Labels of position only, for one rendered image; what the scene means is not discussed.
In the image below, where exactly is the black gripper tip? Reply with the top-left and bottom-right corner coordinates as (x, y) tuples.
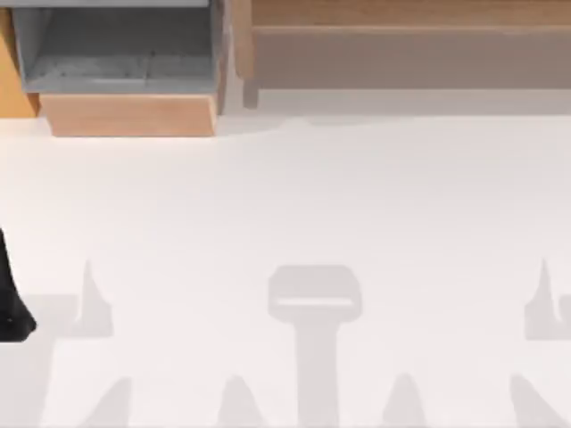
(0, 227), (37, 343)

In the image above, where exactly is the pale wooden drawer front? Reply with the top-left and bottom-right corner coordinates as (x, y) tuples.
(38, 93), (219, 138)

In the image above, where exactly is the wooden cupboard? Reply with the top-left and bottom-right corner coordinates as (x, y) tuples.
(0, 7), (42, 119)

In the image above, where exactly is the wooden open shelf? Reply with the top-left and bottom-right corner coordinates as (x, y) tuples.
(232, 0), (571, 111)

